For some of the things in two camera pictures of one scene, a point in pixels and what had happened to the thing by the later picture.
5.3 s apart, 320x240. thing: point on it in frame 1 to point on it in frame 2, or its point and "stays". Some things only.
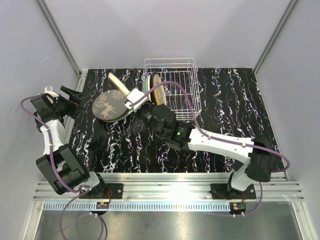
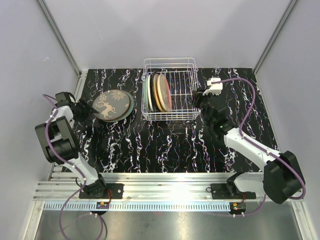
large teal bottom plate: x=120 y=119 stays
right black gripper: x=152 y=105 to x=197 y=97
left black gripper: x=74 y=105 to x=87 y=111
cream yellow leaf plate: x=159 y=92 stays
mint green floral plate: x=146 y=84 stays
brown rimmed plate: x=110 y=105 stays
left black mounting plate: x=108 y=191 stays
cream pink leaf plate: x=113 y=77 to x=164 y=92
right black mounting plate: x=224 y=191 stays
